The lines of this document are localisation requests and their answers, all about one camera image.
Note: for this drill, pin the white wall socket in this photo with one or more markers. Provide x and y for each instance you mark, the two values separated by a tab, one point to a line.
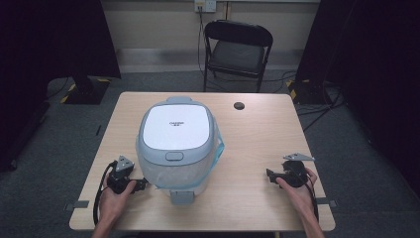
204	5

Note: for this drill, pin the black folding chair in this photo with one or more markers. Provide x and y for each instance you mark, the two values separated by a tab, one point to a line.
237	54

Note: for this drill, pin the person's right hand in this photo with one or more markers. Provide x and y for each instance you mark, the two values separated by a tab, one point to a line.
298	198

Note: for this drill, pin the dark curtain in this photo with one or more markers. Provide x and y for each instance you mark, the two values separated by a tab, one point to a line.
373	72
49	66

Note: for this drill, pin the small black floor strip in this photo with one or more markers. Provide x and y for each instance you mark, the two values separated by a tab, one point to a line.
98	130

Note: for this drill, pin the white grey-blue lidded trash can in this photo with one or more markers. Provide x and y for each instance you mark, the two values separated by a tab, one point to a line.
178	132

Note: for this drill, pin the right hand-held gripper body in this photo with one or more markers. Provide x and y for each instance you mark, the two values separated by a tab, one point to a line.
295	173

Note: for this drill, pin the person's left hand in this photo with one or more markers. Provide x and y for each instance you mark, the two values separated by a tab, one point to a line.
114	205

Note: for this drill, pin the grey tape tab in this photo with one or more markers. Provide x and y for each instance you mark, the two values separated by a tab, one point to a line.
79	204
328	202

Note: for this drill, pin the black stand base striped tape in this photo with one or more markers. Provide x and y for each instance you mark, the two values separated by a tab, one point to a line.
308	94
86	92

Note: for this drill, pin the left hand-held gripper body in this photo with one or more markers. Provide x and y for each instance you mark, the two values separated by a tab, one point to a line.
121	177

